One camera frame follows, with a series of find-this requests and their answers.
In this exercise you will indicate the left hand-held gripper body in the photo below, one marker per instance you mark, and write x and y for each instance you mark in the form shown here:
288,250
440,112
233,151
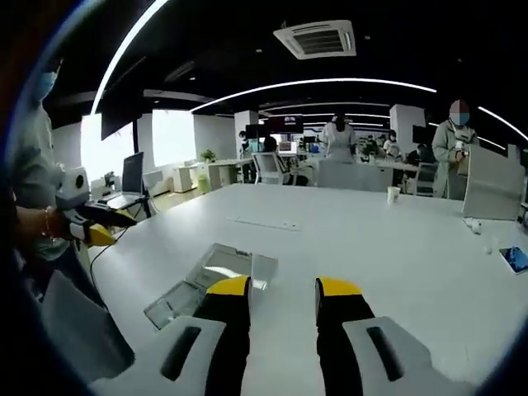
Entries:
74,185

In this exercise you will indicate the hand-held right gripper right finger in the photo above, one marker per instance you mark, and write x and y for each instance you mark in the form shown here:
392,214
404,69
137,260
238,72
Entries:
342,330

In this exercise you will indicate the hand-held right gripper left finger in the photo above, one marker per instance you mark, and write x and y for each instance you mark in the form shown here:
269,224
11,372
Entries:
227,330

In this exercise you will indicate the grey transparent guide fixture box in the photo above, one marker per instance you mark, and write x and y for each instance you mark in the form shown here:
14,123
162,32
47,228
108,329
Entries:
222,264

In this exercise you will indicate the person's left hand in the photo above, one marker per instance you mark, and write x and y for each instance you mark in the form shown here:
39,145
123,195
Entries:
62,226

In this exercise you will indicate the desk monitor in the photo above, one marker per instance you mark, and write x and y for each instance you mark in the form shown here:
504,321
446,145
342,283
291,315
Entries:
133,173

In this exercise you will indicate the black hanging screen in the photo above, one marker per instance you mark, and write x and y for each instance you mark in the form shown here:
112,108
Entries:
119,119

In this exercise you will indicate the grey mesh office chair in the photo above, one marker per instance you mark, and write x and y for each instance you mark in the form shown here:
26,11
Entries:
82,321

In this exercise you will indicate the green waste bin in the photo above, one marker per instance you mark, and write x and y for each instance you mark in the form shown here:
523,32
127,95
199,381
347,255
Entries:
202,184

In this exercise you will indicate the potted green plant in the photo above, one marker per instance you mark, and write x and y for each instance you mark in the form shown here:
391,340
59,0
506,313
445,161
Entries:
208,156

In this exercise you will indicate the white paper cup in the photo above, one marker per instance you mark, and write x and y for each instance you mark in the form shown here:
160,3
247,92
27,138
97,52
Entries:
394,195

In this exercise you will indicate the white office chair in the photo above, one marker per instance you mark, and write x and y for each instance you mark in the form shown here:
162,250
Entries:
266,168

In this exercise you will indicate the small white object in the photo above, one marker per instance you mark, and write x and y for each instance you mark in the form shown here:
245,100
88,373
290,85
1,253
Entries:
474,225

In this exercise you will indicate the blue smartphone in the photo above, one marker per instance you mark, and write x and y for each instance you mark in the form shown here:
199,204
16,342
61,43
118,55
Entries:
515,260

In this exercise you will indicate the hanging dark display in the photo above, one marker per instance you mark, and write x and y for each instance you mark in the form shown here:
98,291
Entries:
286,123

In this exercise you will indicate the grey chair back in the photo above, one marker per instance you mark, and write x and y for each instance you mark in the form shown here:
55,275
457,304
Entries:
491,185

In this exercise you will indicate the ceiling air vent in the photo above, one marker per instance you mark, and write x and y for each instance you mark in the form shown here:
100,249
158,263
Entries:
315,39

